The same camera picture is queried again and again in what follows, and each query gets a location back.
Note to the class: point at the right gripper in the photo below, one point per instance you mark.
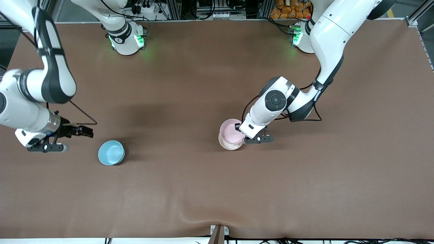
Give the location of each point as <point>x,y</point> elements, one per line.
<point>65,131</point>

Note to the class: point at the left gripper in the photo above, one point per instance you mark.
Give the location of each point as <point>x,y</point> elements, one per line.
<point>238,127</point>

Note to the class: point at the pink plastic bowl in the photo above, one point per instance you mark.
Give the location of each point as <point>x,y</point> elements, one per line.
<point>230,130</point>

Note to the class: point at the blue plastic bowl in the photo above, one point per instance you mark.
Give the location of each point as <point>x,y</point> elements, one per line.
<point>111,153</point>

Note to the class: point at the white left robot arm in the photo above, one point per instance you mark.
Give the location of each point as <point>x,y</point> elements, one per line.
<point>330,37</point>

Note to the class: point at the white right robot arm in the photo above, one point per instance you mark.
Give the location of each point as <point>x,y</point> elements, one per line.
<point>34,84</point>

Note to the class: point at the white plastic bowl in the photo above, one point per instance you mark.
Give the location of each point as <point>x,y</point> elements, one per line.
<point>230,145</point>

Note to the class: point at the brown table cover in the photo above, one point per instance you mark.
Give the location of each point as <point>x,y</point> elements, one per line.
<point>203,186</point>

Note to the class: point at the white power strip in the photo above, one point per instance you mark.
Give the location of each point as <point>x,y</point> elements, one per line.
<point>222,15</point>

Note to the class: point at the orange snack packets pile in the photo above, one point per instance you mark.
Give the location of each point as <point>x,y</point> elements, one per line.
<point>288,10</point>

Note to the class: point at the black plugs and power strip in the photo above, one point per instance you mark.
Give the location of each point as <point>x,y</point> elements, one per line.
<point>145,6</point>

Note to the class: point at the grey metal mount bracket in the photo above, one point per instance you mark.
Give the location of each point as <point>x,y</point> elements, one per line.
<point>218,232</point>

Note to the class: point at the aluminium frame profile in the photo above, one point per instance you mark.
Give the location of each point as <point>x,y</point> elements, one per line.
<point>173,8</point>

